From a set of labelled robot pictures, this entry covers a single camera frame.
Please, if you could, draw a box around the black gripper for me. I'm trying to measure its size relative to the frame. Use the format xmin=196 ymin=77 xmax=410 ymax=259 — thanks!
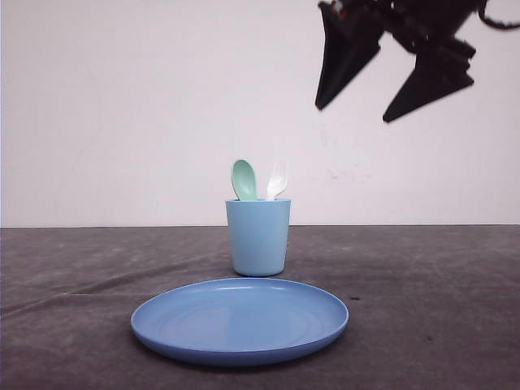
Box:
xmin=315 ymin=1 xmax=480 ymax=123

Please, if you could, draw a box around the white plastic fork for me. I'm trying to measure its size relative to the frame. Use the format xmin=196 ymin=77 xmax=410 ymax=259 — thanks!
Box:
xmin=266 ymin=162 xmax=288 ymax=201

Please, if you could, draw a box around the mint green plastic spoon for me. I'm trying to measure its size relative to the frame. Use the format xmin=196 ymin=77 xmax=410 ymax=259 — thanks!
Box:
xmin=232 ymin=159 xmax=258 ymax=202

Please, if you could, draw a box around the light blue plastic cup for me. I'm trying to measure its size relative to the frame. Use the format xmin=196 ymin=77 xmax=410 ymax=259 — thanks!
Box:
xmin=225 ymin=198 xmax=292 ymax=277

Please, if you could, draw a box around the grey table cloth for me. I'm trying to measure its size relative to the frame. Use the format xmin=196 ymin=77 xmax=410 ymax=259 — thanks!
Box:
xmin=1 ymin=225 xmax=519 ymax=389

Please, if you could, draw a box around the blue plastic plate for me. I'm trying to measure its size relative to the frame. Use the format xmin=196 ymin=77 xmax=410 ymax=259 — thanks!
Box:
xmin=130 ymin=278 xmax=349 ymax=367

